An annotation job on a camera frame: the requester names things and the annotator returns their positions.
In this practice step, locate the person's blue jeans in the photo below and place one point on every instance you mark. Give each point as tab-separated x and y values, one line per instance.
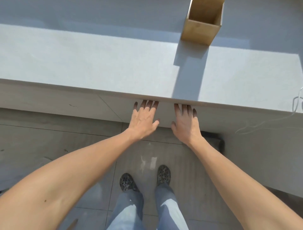
146	210

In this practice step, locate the person's right patterned shoe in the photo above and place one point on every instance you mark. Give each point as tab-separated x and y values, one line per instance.
163	175

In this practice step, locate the person's right little finger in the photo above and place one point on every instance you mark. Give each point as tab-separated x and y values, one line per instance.
195	113

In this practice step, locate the black object under table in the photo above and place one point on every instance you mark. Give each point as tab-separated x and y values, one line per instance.
214	139

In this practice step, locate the person's right middle finger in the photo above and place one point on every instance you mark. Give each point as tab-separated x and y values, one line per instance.
184	110

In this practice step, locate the person's left middle finger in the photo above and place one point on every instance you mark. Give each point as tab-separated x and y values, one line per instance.
149	105

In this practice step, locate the person's left thumb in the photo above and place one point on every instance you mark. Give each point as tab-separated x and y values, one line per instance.
155	125

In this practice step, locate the person's right forearm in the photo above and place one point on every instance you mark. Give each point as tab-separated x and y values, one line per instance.
241	184

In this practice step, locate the person's left forearm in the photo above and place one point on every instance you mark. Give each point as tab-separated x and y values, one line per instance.
71	175

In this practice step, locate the person's left hand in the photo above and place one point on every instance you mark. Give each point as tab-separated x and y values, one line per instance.
142	120

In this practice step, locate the open cardboard box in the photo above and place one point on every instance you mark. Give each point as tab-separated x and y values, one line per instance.
204	23

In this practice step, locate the person's left patterned shoe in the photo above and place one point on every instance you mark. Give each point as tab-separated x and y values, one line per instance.
127	182

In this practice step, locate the person's right hand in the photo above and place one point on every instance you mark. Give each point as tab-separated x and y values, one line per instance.
185	126

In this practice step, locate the person's left little finger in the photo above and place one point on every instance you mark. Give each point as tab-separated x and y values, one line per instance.
135	107

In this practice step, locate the person's patterned shoe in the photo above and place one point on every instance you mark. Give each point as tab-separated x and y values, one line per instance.
163	175
127	182

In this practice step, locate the person's right thumb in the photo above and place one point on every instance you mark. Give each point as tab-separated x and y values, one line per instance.
174	128

